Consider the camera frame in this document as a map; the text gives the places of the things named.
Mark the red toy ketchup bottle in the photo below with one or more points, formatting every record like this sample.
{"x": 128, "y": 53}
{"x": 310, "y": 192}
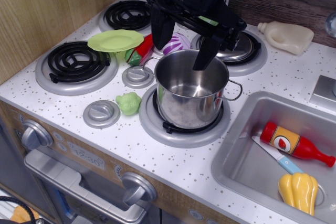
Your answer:
{"x": 293, "y": 144}

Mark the yellow toy bell pepper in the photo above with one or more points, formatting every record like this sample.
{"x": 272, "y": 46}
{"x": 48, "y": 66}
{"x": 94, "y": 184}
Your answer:
{"x": 299, "y": 191}

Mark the silver oven door handle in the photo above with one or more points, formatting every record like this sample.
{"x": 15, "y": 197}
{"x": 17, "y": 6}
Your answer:
{"x": 68, "y": 181}

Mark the black back right burner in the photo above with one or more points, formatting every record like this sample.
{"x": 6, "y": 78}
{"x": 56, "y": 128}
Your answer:
{"x": 257, "y": 47}

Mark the stainless steel pot lid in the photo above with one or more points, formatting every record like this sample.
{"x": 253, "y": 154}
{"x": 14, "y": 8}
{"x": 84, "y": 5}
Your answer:
{"x": 241, "y": 52}

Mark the silver lower stove knob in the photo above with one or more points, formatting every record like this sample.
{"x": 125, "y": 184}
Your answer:
{"x": 101, "y": 114}

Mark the orange object bottom left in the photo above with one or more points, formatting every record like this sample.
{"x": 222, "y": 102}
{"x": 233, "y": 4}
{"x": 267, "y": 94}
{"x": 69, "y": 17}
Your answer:
{"x": 20, "y": 215}

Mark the green toy lettuce piece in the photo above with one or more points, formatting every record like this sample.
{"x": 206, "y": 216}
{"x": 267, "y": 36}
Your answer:
{"x": 128, "y": 103}

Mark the silver right oven dial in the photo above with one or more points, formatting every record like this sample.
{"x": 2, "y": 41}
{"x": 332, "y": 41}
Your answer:
{"x": 137, "y": 188}

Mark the light green toy plate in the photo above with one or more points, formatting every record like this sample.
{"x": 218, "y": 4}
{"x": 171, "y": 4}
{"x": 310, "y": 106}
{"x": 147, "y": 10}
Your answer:
{"x": 115, "y": 40}

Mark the silver stove knob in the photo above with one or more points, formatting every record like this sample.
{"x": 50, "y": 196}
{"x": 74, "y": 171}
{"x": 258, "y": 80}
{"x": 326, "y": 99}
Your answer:
{"x": 101, "y": 114}
{"x": 137, "y": 77}

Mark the toy knife blue handle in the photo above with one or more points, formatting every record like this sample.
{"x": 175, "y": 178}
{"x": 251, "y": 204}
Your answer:
{"x": 283, "y": 161}

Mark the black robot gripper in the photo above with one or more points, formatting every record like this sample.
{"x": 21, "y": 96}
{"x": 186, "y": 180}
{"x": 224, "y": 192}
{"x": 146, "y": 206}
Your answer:
{"x": 212, "y": 19}

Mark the black front left burner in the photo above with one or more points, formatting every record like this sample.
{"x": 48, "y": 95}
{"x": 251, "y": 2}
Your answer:
{"x": 76, "y": 61}

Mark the silver faucet base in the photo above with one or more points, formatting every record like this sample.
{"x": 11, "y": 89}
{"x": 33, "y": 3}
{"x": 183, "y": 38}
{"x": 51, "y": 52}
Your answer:
{"x": 324, "y": 92}

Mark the silver upper stove knob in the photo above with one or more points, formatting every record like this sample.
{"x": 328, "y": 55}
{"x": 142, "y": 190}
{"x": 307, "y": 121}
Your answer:
{"x": 137, "y": 77}

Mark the silver left oven dial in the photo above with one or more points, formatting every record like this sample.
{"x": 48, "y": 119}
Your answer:
{"x": 35, "y": 135}

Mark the purple toy onion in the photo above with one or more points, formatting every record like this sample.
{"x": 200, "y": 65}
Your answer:
{"x": 176, "y": 43}

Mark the red toy chili pepper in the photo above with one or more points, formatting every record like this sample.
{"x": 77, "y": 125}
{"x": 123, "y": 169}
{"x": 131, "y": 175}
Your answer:
{"x": 137, "y": 55}

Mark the black back left burner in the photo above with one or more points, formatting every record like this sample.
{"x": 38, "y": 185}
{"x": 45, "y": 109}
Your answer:
{"x": 129, "y": 15}

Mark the cream toy milk jug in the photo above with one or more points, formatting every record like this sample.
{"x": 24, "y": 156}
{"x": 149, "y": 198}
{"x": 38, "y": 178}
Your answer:
{"x": 292, "y": 38}

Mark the grey toy sink basin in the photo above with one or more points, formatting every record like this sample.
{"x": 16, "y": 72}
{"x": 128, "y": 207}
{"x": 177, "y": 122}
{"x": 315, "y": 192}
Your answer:
{"x": 246, "y": 168}

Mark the silver oven dial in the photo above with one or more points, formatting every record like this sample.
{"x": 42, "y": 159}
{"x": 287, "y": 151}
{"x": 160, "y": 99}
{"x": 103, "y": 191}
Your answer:
{"x": 137, "y": 188}
{"x": 35, "y": 135}

